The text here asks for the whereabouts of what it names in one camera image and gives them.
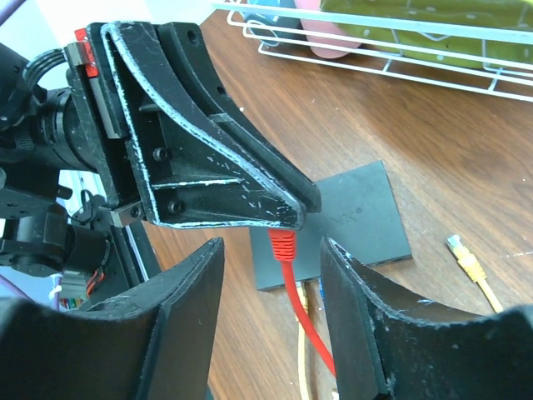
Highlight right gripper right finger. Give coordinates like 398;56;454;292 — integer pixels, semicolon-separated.
320;237;532;399

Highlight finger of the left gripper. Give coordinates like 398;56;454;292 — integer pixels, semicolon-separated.
157;22;321;213

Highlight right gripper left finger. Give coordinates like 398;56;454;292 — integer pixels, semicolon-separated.
1;237;225;399

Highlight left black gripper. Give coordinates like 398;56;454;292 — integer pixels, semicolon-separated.
64;22;307;230

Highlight yellow ethernet cable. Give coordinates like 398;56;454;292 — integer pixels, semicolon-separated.
294;233;505;400

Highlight black network switch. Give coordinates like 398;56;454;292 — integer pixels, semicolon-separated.
248;161;413;293

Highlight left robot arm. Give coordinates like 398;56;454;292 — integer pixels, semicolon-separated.
1;21;321;275

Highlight grey cup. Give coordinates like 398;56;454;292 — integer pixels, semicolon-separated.
242;0;303;40

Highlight pink cup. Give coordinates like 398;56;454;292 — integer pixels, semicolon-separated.
294;0;361;59

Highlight yellow-green plate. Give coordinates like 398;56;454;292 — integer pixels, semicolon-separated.
320;0;533;72

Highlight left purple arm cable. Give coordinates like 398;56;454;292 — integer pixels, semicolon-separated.
0;274;26;301

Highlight white wire dish rack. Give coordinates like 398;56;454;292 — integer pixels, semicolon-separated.
213;1;532;102

